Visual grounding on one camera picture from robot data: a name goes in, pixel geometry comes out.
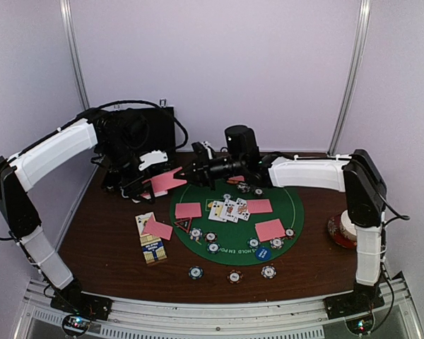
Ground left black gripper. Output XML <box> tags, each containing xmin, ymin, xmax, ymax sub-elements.
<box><xmin>99</xmin><ymin>137</ymin><xmax>155</xmax><ymax>204</ymax></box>

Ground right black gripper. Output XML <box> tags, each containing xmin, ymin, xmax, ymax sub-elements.
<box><xmin>175</xmin><ymin>148</ymin><xmax>247</xmax><ymax>191</ymax></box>

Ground blue pink chips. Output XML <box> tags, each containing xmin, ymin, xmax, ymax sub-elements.
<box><xmin>237</xmin><ymin>182</ymin><xmax>252</xmax><ymax>194</ymax></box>
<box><xmin>189</xmin><ymin>227</ymin><xmax>203</xmax><ymax>242</ymax></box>
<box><xmin>270</xmin><ymin>237</ymin><xmax>284</xmax><ymax>249</ymax></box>

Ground face up spade card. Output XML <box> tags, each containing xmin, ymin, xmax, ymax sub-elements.
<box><xmin>208</xmin><ymin>201</ymin><xmax>227</xmax><ymax>222</ymax></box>

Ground pink cards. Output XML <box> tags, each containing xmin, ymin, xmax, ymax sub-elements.
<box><xmin>255</xmin><ymin>219</ymin><xmax>285</xmax><ymax>242</ymax></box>
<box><xmin>175</xmin><ymin>202</ymin><xmax>202</xmax><ymax>219</ymax></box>

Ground pink backed card deck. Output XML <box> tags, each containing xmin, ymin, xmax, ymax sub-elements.
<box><xmin>143</xmin><ymin>167</ymin><xmax>187</xmax><ymax>197</ymax></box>

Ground face down board card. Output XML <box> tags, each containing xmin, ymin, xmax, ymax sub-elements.
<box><xmin>247</xmin><ymin>199</ymin><xmax>273</xmax><ymax>214</ymax></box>

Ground red black 100 chip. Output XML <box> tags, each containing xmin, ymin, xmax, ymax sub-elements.
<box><xmin>204</xmin><ymin>232</ymin><xmax>218</xmax><ymax>243</ymax></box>

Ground single pink card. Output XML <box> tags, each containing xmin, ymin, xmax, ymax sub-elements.
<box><xmin>143</xmin><ymin>217</ymin><xmax>173</xmax><ymax>240</ymax></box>

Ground blue small blind button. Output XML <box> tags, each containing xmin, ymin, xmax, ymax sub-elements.
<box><xmin>255</xmin><ymin>246</ymin><xmax>271</xmax><ymax>261</ymax></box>

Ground blue green chip stack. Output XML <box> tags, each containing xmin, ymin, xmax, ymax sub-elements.
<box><xmin>188</xmin><ymin>266</ymin><xmax>204</xmax><ymax>280</ymax></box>

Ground red black chip stack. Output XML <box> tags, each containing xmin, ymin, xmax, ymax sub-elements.
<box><xmin>227</xmin><ymin>270</ymin><xmax>242</xmax><ymax>284</ymax></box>

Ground blue pink chip stack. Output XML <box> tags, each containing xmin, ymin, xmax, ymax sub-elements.
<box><xmin>261</xmin><ymin>265</ymin><xmax>277</xmax><ymax>279</ymax></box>

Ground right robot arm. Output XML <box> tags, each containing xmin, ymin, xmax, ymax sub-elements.
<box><xmin>174</xmin><ymin>125</ymin><xmax>387</xmax><ymax>312</ymax></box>

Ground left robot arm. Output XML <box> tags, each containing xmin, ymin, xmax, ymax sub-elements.
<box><xmin>0</xmin><ymin>107</ymin><xmax>155</xmax><ymax>314</ymax></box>

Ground black poker chip case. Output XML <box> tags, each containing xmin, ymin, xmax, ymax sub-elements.
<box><xmin>95</xmin><ymin>108</ymin><xmax>175</xmax><ymax>179</ymax></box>

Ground black red triangular button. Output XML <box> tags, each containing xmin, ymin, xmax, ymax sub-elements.
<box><xmin>174</xmin><ymin>218</ymin><xmax>192</xmax><ymax>234</ymax></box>

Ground round green poker mat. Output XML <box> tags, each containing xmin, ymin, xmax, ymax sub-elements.
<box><xmin>170</xmin><ymin>179</ymin><xmax>305</xmax><ymax>266</ymax></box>

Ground ace of spades card pack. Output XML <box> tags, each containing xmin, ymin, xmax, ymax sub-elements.
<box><xmin>135</xmin><ymin>212</ymin><xmax>154</xmax><ymax>236</ymax></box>

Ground blue yellow card box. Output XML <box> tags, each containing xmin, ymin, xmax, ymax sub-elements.
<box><xmin>141</xmin><ymin>234</ymin><xmax>167</xmax><ymax>264</ymax></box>

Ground white patterned teacup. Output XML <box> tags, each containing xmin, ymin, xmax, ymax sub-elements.
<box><xmin>340</xmin><ymin>210</ymin><xmax>357</xmax><ymax>239</ymax></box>

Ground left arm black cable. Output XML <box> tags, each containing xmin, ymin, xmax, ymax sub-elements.
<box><xmin>91</xmin><ymin>100</ymin><xmax>190</xmax><ymax>153</ymax></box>

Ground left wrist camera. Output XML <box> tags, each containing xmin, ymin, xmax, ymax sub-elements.
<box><xmin>139</xmin><ymin>150</ymin><xmax>168</xmax><ymax>171</ymax></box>

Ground left aluminium frame post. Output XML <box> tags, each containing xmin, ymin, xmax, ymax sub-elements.
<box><xmin>59</xmin><ymin>0</ymin><xmax>90</xmax><ymax>113</ymax></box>

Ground aluminium frame post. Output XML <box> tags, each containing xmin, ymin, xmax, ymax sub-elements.
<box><xmin>327</xmin><ymin>0</ymin><xmax>372</xmax><ymax>155</ymax></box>
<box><xmin>59</xmin><ymin>0</ymin><xmax>90</xmax><ymax>113</ymax></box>

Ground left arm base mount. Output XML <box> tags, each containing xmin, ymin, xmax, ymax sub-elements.
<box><xmin>50</xmin><ymin>287</ymin><xmax>113</xmax><ymax>321</ymax></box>

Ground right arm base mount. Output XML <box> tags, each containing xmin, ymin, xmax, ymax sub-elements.
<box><xmin>324</xmin><ymin>291</ymin><xmax>385</xmax><ymax>319</ymax></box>

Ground right aluminium frame post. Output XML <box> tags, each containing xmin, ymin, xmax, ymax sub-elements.
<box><xmin>327</xmin><ymin>0</ymin><xmax>372</xmax><ymax>155</ymax></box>

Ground aluminium front rail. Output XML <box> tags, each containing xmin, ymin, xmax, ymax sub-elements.
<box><xmin>11</xmin><ymin>278</ymin><xmax>424</xmax><ymax>338</ymax></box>

